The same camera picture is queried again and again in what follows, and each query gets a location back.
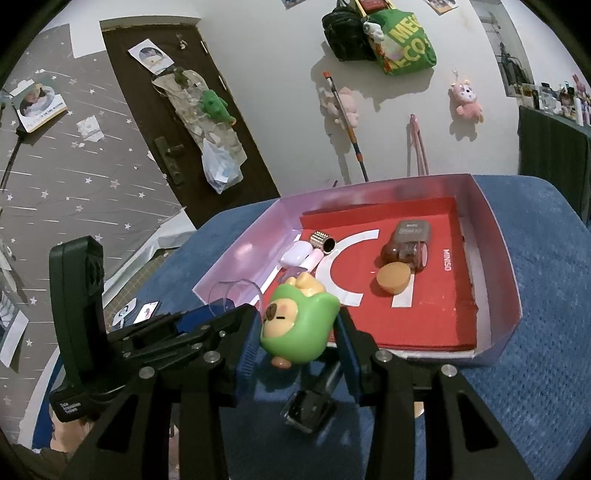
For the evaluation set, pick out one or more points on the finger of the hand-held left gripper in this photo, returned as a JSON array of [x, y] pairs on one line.
[[171, 350], [203, 319]]

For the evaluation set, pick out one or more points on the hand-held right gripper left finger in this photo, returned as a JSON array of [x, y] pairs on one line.
[[247, 357]]

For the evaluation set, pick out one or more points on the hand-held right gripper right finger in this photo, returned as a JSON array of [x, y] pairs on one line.
[[347, 353]]

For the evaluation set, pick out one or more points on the clear plastic cup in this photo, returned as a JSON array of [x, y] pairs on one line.
[[231, 295]]

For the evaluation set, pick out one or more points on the green capybara toy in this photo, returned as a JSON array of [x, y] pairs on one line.
[[304, 323]]

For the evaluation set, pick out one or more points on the lilac earbuds case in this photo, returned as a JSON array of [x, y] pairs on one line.
[[294, 254]]

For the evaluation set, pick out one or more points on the small brown glitter bottle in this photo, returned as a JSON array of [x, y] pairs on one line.
[[406, 256]]

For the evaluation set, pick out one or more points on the pink cardboard box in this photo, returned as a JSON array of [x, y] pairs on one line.
[[489, 240]]

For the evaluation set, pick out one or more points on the small photo card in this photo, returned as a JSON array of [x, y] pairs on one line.
[[124, 314], [147, 311]]

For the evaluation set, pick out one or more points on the red Miniso bag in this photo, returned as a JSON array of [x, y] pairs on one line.
[[415, 323]]

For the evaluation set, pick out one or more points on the metal bead magnet cylinder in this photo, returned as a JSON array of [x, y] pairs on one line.
[[322, 241]]

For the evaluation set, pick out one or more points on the white plastic bag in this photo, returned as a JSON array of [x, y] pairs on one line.
[[221, 168]]

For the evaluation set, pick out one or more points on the blue blanket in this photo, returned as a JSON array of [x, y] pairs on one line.
[[531, 392]]

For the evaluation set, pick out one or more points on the dark brown door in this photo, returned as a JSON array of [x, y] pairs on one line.
[[138, 115]]

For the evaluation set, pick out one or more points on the green plush toy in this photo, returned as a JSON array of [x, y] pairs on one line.
[[214, 106]]

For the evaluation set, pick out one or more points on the broom stick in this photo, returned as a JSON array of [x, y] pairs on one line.
[[353, 134]]

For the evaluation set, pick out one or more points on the clear hanging organizer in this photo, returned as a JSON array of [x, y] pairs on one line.
[[184, 99]]

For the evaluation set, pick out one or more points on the pale pink plush toy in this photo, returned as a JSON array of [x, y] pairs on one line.
[[351, 108]]

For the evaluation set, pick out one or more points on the door photo print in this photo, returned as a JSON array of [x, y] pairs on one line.
[[150, 55]]

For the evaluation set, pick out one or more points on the pink cow plush toy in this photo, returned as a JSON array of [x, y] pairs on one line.
[[466, 101]]

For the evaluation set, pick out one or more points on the dark covered table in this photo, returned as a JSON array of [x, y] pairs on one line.
[[549, 157]]

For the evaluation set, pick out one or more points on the green tote bag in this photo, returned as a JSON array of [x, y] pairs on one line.
[[406, 41]]

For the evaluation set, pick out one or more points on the black bag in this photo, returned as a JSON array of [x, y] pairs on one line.
[[346, 32]]

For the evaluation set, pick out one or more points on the small white plush toy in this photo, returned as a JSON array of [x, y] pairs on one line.
[[373, 30]]

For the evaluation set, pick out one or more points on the group of cosmetic bottles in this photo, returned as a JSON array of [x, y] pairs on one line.
[[563, 101]]

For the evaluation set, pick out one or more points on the wall picture book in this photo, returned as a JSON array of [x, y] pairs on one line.
[[39, 104]]

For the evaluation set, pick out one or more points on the wall mirror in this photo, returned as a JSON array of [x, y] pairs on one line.
[[503, 46]]

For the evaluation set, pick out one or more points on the wall photo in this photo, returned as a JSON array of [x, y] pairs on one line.
[[441, 5]]

